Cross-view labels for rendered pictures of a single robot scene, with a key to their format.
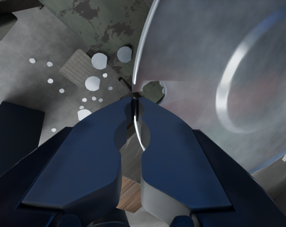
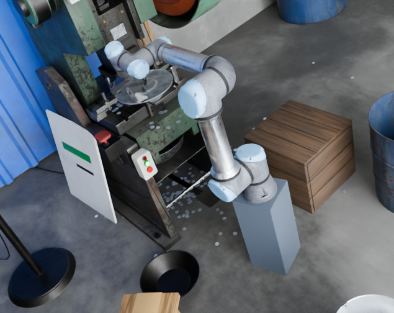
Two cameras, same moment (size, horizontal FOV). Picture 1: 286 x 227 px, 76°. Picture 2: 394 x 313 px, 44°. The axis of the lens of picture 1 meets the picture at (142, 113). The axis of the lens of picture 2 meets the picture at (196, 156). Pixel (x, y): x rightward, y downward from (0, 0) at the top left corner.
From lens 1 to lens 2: 216 cm
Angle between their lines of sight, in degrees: 52
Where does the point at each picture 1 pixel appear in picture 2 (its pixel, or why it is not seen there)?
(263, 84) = not seen: hidden behind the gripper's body
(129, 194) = (315, 130)
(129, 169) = (157, 100)
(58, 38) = (201, 228)
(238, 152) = (162, 83)
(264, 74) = not seen: hidden behind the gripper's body
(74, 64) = (206, 199)
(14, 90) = (242, 256)
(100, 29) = (144, 128)
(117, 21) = (143, 125)
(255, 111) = (149, 86)
